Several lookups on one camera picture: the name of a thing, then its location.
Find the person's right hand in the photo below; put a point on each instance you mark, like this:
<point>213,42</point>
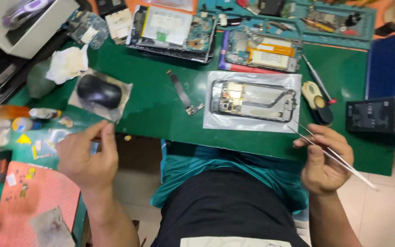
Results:
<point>331,164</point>

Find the teal repair tray with parts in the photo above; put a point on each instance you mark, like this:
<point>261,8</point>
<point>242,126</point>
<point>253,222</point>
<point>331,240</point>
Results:
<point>321,34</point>

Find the person's left hand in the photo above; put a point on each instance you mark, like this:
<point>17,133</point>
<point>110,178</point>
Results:
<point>86,161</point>

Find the orange mat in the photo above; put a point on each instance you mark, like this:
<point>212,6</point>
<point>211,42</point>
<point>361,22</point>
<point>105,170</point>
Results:
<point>132,4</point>

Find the orange liquid bottle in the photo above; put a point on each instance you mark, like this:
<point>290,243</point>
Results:
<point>10,111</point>

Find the dirty grey cloth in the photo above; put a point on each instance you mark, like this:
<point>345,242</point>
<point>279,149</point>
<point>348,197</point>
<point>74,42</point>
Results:
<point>51,228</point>

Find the blue flat panel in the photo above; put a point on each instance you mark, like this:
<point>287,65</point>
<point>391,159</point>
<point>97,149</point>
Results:
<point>393,68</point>

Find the black oval mouse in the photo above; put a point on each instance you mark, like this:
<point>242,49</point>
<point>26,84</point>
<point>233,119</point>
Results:
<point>98,91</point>

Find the black phone battery block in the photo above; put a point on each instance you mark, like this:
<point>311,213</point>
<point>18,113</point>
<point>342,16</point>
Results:
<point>372,115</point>

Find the person's black apron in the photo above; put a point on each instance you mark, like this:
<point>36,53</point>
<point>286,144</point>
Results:
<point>225,205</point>

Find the white phone part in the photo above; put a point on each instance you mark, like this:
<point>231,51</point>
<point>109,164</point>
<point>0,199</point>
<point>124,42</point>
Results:
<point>118,24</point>

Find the white box with purple tool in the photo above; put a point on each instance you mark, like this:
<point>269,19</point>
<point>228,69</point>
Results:
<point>43,31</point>

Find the pink silicone work mat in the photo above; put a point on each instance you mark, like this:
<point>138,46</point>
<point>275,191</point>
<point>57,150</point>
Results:
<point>46,192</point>

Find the blue and yellow small bottle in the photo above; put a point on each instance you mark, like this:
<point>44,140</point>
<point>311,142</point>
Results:
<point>24,124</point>

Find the opened phone with yellow battery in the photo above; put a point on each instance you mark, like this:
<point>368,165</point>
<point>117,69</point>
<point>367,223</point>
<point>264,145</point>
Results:
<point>266,53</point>

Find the opened phone frame with boards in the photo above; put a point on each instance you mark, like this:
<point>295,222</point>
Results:
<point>252,101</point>

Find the cream and black opening tool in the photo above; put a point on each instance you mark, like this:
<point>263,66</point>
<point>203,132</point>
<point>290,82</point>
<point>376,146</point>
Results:
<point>317,103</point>

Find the clear bag with circuit parts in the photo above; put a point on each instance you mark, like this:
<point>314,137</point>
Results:
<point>89,29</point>

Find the silver metal tweezers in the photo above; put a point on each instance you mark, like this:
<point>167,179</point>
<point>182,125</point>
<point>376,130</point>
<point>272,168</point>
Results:
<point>351,168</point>

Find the grey-green rounded lump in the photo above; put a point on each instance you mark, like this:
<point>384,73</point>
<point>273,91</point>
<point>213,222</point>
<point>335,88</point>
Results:
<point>39,82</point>

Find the thin screwdriver with red tip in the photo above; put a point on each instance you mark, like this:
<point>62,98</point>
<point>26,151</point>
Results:
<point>315,77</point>

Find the small white glue tube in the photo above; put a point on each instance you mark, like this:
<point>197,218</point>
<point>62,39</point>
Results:
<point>45,113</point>

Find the green cutting mat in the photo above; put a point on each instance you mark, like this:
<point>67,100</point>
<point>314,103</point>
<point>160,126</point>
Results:
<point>156,109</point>

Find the person's teal shirt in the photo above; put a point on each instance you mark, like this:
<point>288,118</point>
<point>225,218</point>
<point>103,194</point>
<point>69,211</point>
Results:
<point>190,161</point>

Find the crumpled white tissue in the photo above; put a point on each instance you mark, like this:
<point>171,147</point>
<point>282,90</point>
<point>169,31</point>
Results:
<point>65,65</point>

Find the opened phone with white battery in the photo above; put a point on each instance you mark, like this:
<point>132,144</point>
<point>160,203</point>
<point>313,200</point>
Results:
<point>170,31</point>

